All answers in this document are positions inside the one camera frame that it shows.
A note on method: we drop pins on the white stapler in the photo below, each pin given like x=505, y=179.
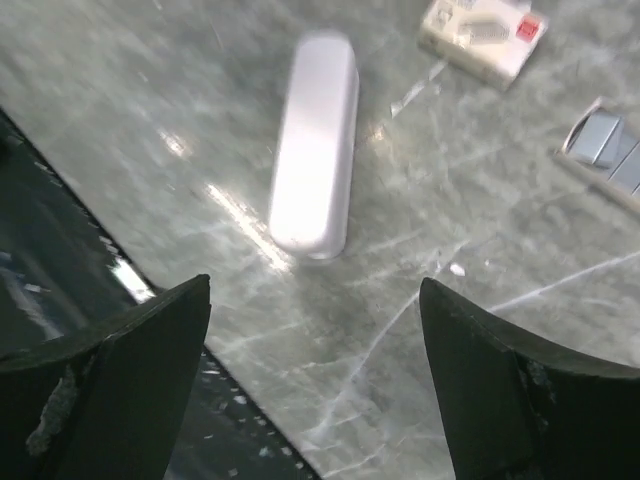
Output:
x=312, y=172

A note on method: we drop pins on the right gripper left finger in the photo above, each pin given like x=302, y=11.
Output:
x=107, y=402

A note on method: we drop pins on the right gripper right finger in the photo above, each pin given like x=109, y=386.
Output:
x=515, y=405

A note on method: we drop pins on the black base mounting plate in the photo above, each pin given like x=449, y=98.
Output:
x=61, y=272

